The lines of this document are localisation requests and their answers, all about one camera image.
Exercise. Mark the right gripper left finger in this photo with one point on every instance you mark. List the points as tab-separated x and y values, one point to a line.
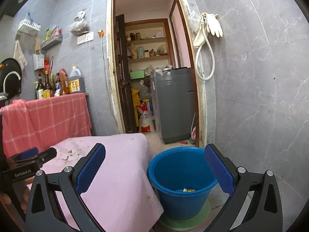
87	167

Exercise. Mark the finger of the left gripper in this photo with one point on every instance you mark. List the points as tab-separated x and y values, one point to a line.
30	153
43	157

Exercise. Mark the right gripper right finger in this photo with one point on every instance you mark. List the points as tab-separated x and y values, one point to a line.
222	168

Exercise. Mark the person's left hand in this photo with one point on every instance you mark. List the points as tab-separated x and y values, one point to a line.
22	195

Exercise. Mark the red plaid cloth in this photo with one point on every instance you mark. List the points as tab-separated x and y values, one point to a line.
44	123

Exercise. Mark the blue plastic bucket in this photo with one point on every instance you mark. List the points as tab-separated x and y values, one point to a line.
183	180

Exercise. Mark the pink floral tablecloth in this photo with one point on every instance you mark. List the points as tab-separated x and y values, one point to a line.
120	197

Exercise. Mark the pink slipper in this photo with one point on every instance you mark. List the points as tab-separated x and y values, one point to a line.
193	135

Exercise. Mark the dark soy sauce bottle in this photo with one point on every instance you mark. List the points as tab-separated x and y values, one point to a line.
40	88

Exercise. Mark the dark wooden door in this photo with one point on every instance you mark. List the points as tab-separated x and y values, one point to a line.
123	77

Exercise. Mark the amber sauce bottle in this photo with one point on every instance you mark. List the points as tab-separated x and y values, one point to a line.
64	82

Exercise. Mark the large oil jug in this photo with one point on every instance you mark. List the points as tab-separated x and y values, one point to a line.
76	81

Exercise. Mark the red white sack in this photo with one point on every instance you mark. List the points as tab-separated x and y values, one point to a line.
146	120

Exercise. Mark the curved metal faucet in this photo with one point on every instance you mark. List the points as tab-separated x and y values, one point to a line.
12	83

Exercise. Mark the black wok pan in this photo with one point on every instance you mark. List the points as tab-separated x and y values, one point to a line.
8	65

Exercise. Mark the hanging beige towel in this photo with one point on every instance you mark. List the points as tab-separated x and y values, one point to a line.
18	55

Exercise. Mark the grey washing machine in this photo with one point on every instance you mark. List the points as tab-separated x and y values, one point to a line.
172	96

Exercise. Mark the green storage box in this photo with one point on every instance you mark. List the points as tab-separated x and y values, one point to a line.
137	74

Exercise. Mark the hanging plastic bag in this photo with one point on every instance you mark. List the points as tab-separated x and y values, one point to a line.
80	25

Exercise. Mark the wooden pantry shelf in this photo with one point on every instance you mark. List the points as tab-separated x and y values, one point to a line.
149	46

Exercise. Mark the white rubber gloves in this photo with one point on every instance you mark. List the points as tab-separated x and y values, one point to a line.
208	24

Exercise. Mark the grey wall shelf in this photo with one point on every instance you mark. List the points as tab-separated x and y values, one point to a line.
51	42

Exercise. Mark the white wall basket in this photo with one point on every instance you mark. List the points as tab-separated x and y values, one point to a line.
27	27

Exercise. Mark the white wall socket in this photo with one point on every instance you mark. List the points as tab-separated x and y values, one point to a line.
85	38

